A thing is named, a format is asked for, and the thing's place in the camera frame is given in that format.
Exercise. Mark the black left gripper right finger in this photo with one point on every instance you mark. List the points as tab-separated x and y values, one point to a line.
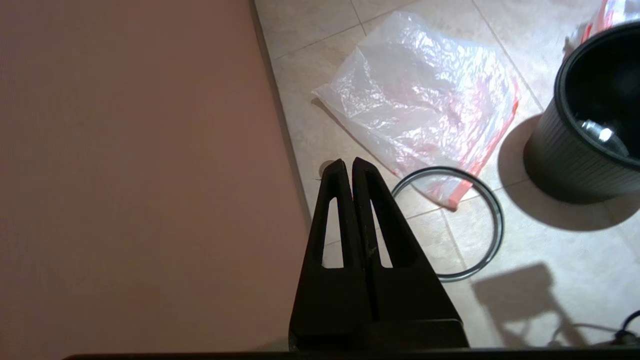
410	295

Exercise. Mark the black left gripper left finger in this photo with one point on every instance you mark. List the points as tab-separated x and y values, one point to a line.
310	295

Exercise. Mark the fresh white pink trash bag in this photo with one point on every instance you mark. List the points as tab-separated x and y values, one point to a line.
415	90

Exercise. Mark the used white pink trash bag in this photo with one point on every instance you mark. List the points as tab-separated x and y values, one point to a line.
607	12

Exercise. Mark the black round trash bin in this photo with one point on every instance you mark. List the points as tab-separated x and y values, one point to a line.
560	150

